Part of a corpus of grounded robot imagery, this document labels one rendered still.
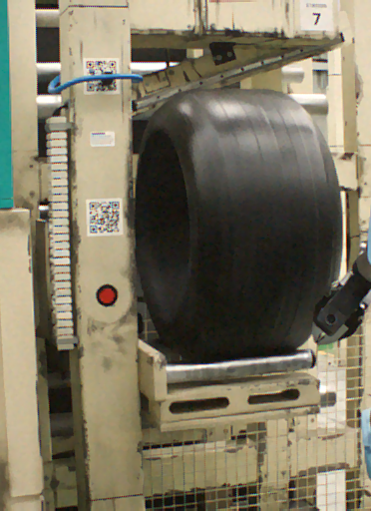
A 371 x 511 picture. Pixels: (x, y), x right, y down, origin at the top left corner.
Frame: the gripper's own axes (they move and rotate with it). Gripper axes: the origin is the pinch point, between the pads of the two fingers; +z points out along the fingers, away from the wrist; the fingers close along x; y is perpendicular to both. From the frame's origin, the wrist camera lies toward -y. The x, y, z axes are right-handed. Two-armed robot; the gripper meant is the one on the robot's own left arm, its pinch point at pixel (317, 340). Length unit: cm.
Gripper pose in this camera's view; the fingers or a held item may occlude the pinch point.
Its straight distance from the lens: 182.0
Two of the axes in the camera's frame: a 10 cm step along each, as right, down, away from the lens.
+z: -3.6, 6.4, 6.8
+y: 5.2, -4.7, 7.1
